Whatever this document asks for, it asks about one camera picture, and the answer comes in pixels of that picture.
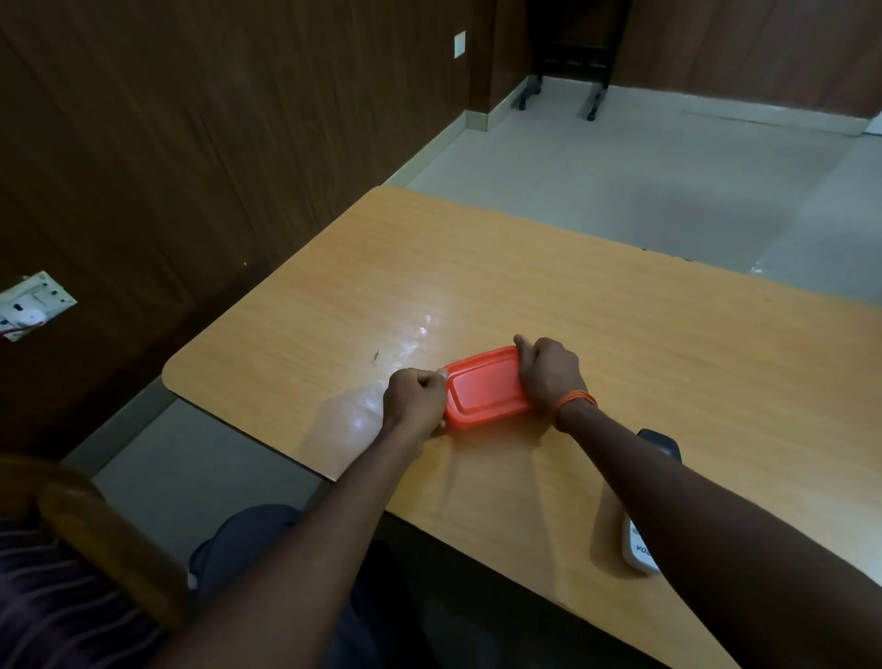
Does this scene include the person's right hand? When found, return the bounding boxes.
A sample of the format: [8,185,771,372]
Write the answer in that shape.
[513,334,588,416]

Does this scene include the white plug with cable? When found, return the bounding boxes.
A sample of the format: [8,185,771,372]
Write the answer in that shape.
[0,306,48,341]

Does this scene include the white wall socket plate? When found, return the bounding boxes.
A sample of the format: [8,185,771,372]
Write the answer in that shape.
[0,271,78,342]

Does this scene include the person's striped shirt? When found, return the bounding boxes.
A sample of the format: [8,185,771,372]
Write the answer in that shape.
[0,513,170,669]

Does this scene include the person's grey trousers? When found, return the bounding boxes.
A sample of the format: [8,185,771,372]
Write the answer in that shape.
[187,505,662,669]

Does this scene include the red plastic lidded container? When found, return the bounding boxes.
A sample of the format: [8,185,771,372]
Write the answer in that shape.
[441,346,535,432]

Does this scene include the orange wristband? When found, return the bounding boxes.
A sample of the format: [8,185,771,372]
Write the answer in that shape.
[552,390,599,427]

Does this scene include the wooden chair armrest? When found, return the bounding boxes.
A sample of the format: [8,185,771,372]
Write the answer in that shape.
[0,454,194,631]

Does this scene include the person's left forearm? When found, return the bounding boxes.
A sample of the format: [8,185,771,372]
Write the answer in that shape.
[148,422,427,669]

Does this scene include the white and black remote control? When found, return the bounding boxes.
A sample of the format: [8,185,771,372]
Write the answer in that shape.
[622,429,683,576]

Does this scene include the black metal furniture stand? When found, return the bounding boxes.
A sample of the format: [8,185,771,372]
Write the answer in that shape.
[511,0,635,122]

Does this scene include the person's left hand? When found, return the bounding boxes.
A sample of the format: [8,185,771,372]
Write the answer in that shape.
[382,367,450,439]

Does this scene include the person's right forearm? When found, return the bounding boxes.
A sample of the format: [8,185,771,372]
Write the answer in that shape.
[555,400,882,669]

